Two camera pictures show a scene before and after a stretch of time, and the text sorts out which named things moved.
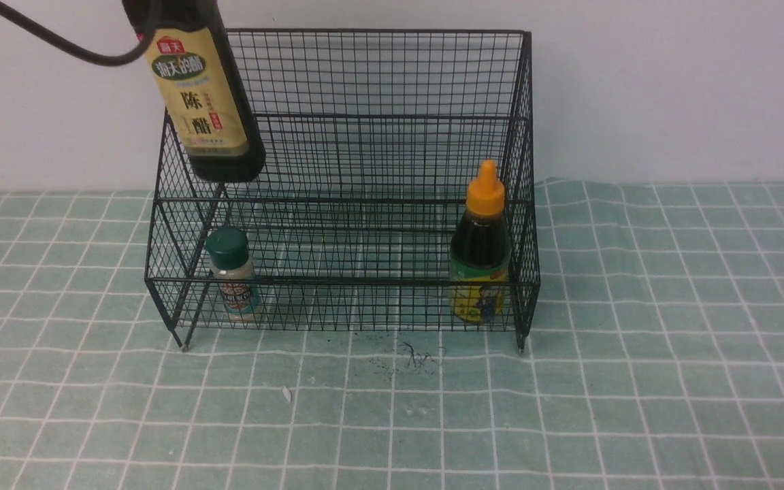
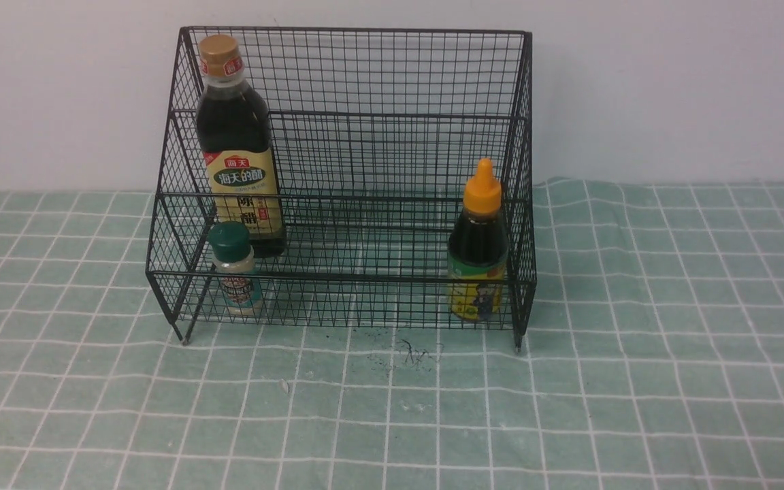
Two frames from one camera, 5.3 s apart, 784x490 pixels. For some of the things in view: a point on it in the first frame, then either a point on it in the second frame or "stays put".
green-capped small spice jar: x=233 y=268 stays put
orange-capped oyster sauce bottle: x=480 y=254 stays put
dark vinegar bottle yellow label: x=188 y=41 → x=237 y=148
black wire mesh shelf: x=400 y=190 stays put
